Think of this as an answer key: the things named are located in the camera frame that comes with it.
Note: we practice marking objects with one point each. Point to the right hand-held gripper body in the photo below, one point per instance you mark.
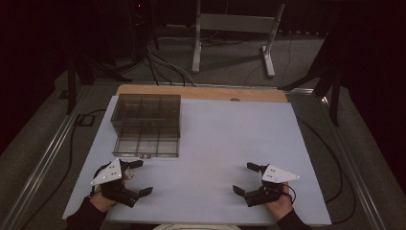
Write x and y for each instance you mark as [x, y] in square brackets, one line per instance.
[276, 175]

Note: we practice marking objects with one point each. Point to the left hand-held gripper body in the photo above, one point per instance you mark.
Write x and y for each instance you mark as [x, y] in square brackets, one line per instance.
[111, 187]

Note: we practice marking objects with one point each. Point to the person's left hand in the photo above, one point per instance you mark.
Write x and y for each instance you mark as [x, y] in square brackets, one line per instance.
[100, 201]

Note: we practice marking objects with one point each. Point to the person's right hand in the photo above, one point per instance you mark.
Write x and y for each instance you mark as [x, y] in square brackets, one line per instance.
[282, 204]

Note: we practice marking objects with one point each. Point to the white table cover sheet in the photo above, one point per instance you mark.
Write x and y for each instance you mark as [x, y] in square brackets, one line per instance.
[223, 143]

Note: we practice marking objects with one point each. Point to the clear plastic drawer organizer box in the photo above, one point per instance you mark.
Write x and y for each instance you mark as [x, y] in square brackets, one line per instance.
[146, 124]

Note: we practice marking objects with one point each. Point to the black stand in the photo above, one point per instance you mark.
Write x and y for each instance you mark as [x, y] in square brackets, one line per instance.
[72, 80]
[333, 92]

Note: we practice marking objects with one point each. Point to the aluminium floor rail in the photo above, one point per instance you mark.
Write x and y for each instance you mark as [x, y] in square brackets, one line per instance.
[354, 169]
[41, 169]

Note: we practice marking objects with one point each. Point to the white metal stand frame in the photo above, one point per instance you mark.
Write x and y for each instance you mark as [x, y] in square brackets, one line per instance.
[234, 24]

